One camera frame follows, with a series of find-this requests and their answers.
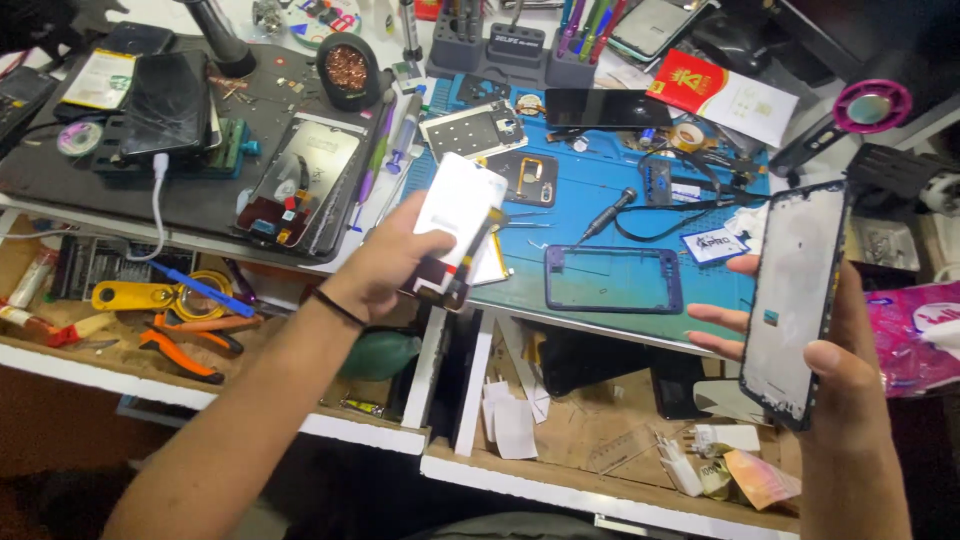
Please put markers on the silver metal phone midframe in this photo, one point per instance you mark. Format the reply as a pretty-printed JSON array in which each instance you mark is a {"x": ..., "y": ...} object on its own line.
[{"x": 469, "y": 129}]

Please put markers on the person's right hand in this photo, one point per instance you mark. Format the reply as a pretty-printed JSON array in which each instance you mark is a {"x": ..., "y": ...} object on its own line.
[{"x": 855, "y": 390}]

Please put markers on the white charger plug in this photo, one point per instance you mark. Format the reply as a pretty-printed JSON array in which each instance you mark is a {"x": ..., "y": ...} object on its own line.
[{"x": 679, "y": 469}]

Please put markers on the black heating stand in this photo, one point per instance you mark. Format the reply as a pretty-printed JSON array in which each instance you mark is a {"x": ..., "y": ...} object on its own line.
[{"x": 892, "y": 176}]

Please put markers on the white phone display module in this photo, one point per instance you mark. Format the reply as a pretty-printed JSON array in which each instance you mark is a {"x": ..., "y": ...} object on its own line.
[{"x": 459, "y": 210}]

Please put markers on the blue-tipped syringe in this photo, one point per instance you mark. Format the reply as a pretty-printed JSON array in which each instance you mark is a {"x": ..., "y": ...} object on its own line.
[{"x": 405, "y": 131}]

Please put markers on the black phone cover plate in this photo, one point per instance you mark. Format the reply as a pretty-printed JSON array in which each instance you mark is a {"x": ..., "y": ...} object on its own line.
[{"x": 529, "y": 180}]

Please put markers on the cracked black smartphone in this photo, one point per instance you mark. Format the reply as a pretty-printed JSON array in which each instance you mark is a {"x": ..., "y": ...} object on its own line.
[{"x": 165, "y": 105}]

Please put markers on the black keypad device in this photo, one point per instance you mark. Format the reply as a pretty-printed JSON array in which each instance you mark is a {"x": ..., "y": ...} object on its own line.
[{"x": 22, "y": 101}]

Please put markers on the white power adapter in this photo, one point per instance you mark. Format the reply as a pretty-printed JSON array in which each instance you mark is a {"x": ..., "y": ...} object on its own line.
[{"x": 727, "y": 439}]

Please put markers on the wooden drawer with papers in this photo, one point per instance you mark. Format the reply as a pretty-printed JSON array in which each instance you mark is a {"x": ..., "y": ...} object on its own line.
[{"x": 592, "y": 420}]

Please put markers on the white paper slips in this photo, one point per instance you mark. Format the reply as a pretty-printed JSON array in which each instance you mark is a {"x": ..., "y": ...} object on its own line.
[{"x": 514, "y": 420}]

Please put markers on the dark grey work mat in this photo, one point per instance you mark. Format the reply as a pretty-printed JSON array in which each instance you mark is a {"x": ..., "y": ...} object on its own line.
[{"x": 247, "y": 105}]

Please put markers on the clear plastic ruler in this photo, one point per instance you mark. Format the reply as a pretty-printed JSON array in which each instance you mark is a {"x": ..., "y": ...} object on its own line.
[{"x": 622, "y": 450}]

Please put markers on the wooden drawer with tools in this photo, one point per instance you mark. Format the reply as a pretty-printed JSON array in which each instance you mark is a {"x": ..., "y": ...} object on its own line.
[{"x": 75, "y": 367}]

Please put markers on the red and white packet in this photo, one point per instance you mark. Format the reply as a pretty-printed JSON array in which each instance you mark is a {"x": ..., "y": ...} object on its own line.
[{"x": 720, "y": 94}]

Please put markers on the black phone with back up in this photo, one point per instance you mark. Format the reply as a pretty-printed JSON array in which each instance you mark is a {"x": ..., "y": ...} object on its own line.
[{"x": 142, "y": 37}]

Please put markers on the blue repair mat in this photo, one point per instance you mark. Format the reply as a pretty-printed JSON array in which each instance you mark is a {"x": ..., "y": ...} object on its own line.
[{"x": 600, "y": 202}]

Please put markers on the black-edged phone frame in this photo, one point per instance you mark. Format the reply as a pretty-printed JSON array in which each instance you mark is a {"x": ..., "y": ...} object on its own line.
[{"x": 795, "y": 300}]

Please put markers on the opened phone display assembly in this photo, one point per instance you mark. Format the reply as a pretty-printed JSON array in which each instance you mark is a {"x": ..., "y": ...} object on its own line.
[{"x": 304, "y": 184}]

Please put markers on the pink banknote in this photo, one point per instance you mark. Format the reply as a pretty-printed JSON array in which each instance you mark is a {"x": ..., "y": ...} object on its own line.
[{"x": 761, "y": 480}]

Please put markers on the yellow magnifying glass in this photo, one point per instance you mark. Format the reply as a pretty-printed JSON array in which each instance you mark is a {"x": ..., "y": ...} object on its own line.
[{"x": 135, "y": 295}]

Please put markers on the purple spudger pen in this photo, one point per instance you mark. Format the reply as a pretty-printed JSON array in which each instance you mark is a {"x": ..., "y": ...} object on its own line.
[{"x": 375, "y": 150}]

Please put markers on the grey tool holder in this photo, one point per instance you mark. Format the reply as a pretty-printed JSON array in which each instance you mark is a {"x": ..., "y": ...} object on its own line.
[{"x": 514, "y": 49}]

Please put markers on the green air blower bulb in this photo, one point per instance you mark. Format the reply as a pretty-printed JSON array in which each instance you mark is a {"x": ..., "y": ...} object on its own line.
[{"x": 379, "y": 355}]

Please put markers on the white and blue card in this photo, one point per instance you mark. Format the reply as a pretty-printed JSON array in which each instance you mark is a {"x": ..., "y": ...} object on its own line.
[{"x": 712, "y": 246}]

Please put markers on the beige tape roll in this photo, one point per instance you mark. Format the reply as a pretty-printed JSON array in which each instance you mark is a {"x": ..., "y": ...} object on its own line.
[{"x": 686, "y": 136}]

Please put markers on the black precision screwdriver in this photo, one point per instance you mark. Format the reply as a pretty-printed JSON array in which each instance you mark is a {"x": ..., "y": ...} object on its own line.
[{"x": 607, "y": 214}]

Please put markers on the metal tweezers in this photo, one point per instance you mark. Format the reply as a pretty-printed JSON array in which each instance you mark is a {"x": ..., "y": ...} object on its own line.
[{"x": 529, "y": 219}]

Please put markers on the pink plastic bag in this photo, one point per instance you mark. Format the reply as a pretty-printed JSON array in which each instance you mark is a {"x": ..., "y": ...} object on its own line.
[{"x": 911, "y": 337}]

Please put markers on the black wrist band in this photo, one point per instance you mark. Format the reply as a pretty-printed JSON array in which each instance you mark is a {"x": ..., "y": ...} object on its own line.
[{"x": 337, "y": 307}]

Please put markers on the round colourful disc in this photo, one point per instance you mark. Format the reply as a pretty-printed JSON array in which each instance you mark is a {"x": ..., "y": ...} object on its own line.
[{"x": 326, "y": 19}]

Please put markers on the phone in teal case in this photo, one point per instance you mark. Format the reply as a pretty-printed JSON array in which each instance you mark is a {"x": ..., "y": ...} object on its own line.
[{"x": 656, "y": 26}]

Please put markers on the person's left hand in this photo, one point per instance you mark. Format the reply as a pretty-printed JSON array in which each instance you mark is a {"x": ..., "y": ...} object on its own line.
[{"x": 379, "y": 266}]

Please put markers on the glue tube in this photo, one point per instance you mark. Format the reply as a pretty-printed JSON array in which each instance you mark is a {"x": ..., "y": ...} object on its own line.
[{"x": 34, "y": 281}]

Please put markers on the yellow-edged phone battery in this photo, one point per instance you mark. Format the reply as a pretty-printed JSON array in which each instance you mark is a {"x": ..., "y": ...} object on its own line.
[{"x": 495, "y": 262}]

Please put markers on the magenta round fan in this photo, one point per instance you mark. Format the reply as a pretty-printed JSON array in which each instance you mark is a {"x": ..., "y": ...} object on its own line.
[{"x": 872, "y": 106}]

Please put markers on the black microscope stand post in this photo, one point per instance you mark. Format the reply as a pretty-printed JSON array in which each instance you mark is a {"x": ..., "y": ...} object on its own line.
[{"x": 217, "y": 37}]

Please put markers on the black brass wool tip cleaner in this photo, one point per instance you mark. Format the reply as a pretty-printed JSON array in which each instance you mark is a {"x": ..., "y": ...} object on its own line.
[{"x": 347, "y": 71}]

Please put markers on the purple phone frame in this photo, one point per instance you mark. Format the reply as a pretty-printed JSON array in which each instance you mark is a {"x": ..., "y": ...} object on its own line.
[{"x": 555, "y": 281}]

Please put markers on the blue plastic pry tool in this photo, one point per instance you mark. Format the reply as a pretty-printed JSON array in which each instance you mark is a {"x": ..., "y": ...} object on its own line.
[{"x": 202, "y": 289}]

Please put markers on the white and yellow phone battery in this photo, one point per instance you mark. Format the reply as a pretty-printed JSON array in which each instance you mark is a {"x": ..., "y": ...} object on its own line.
[{"x": 99, "y": 79}]

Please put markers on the metal cylinder tool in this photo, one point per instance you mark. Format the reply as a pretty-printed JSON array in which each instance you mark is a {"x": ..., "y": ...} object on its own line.
[{"x": 409, "y": 30}]

